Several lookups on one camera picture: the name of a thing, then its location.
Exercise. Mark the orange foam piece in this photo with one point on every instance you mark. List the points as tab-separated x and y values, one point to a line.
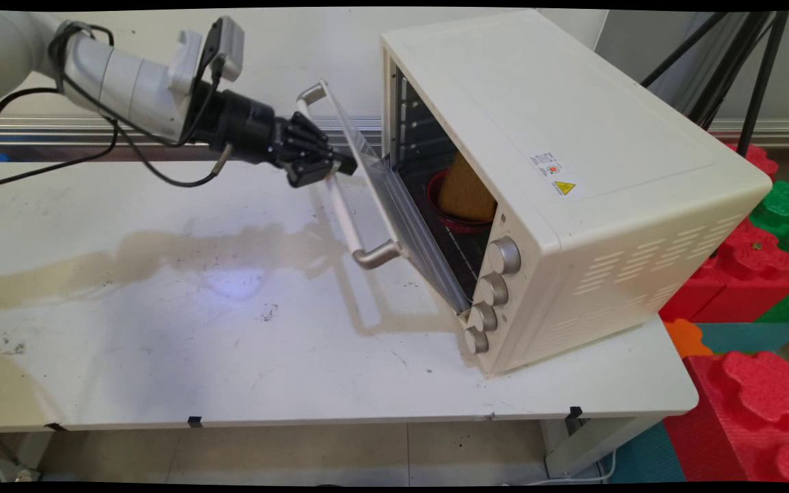
687	337

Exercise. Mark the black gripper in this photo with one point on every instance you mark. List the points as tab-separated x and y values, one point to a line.
244	127

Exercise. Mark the small red foam block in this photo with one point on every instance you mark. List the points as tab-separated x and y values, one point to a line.
757	157

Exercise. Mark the black table edge clip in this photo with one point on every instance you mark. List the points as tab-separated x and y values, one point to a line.
574	411
194	422
55	428

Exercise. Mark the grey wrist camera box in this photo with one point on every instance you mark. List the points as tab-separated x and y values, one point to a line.
227	44

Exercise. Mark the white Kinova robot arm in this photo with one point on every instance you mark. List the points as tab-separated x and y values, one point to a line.
120	79

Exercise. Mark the large silver oven knob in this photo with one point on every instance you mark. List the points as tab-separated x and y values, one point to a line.
505	255

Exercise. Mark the metal oven rack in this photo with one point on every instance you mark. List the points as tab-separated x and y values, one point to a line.
466	257

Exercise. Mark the red bowl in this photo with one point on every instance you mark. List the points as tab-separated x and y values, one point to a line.
435	205

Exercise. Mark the green foam block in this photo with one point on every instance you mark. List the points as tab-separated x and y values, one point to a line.
788	212

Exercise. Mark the cream toaster oven body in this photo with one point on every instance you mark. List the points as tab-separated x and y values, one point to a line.
572	137

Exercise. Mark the teal foam mat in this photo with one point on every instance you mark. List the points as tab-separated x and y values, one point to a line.
750	335

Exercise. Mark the white table leg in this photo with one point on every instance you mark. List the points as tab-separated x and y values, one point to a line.
586	445

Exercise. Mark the large red foam block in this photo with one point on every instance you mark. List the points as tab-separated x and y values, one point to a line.
750	411

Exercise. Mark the white label sticker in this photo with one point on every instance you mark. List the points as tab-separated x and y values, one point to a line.
544	164

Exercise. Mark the black tripod legs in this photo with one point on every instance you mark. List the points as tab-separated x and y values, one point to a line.
754	82

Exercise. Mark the aluminium rail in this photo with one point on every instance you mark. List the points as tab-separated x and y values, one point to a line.
764	130

